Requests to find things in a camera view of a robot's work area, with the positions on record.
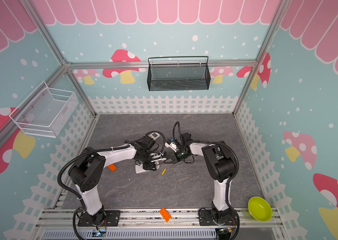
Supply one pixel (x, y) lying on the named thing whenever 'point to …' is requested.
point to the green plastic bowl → (259, 209)
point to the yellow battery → (164, 170)
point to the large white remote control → (139, 168)
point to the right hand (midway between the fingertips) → (165, 161)
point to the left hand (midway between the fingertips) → (152, 165)
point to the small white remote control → (154, 135)
